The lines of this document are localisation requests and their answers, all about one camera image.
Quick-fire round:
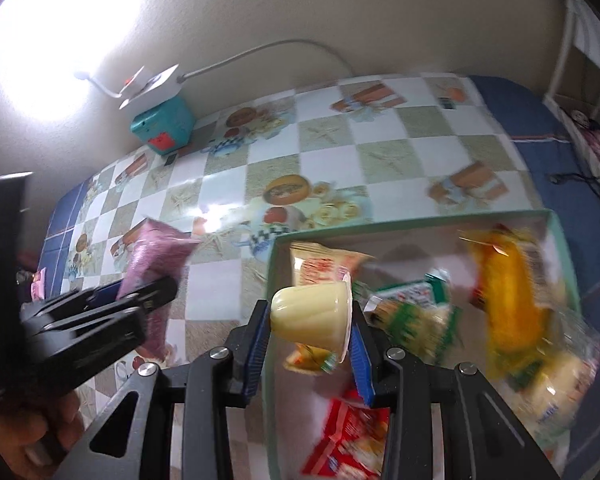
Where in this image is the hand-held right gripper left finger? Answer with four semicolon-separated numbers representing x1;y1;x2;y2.
65;301;272;480

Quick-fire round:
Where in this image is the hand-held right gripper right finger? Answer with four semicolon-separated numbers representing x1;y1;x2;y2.
349;310;563;480

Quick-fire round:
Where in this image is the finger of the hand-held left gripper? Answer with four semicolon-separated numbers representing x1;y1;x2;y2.
117;276;179;313
30;282;123;321

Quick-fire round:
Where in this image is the pink snack packet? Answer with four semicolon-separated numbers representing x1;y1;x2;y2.
117;217;201;357

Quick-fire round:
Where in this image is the yellow pudding cup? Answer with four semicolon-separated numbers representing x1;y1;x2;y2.
271;277;354;364

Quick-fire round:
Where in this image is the red popcorn packet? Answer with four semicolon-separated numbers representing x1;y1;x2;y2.
300;394;392;480

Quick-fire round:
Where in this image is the green white biscuit packet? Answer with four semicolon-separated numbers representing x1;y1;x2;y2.
364;269;462;362

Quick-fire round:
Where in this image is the orange yellow snack packet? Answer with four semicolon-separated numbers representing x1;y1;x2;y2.
285;241;377;377

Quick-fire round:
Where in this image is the shallow teal cardboard box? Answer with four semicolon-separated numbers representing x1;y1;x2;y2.
265;207;581;480

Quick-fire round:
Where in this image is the yellow jelly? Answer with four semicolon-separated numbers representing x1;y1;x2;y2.
459;229;552;377

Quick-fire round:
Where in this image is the round bun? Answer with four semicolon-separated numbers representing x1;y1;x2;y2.
519;349;597;442

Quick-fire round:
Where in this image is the person's left hand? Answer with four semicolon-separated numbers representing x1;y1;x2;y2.
0;390;87;480

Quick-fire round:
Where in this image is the teal toy box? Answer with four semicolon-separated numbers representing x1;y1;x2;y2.
130;94;196;157

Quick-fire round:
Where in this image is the white power strip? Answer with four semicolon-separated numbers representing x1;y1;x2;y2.
119;65;184;111

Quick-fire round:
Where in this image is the white gooseneck lamp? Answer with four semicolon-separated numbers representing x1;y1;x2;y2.
75;70;124;99

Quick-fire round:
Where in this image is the pink patterned pouch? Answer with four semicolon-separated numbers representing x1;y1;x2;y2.
570;110;600;172

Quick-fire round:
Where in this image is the white chair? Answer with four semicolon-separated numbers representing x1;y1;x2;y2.
545;0;600;186

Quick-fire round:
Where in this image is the white power cable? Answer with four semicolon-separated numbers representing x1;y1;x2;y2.
180;39;354;82

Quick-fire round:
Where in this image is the black cable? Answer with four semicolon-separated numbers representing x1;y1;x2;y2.
550;172;600;212

